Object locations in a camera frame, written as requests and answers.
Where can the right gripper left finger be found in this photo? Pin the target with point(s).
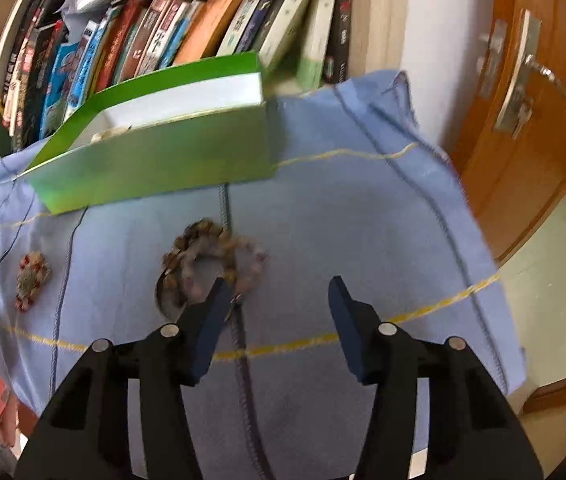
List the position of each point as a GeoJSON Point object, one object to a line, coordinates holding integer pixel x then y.
{"type": "Point", "coordinates": [83, 431]}

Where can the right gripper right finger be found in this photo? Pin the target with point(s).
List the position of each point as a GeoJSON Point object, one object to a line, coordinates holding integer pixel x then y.
{"type": "Point", "coordinates": [473, 432]}

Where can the cream white watch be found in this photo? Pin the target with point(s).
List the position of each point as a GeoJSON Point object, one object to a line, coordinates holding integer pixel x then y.
{"type": "Point", "coordinates": [109, 134]}

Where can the white leaning book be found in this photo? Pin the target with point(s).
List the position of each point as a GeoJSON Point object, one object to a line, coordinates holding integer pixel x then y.
{"type": "Point", "coordinates": [8, 36]}

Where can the wooden bookshelf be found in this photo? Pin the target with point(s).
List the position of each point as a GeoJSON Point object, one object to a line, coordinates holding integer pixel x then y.
{"type": "Point", "coordinates": [378, 15]}

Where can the green cardboard box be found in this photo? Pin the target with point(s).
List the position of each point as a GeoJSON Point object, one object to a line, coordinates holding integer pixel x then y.
{"type": "Point", "coordinates": [193, 125]}

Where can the blue cloth with stripes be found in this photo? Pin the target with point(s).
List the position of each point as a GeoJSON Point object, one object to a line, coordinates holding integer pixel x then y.
{"type": "Point", "coordinates": [359, 195]}

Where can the orange book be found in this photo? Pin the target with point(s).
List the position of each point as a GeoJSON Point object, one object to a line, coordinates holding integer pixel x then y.
{"type": "Point", "coordinates": [206, 33]}

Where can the brown wooden door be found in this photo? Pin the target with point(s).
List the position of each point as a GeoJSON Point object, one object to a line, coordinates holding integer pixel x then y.
{"type": "Point", "coordinates": [511, 150]}

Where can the silver door handle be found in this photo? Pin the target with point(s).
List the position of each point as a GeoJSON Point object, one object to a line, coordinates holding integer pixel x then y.
{"type": "Point", "coordinates": [517, 109]}

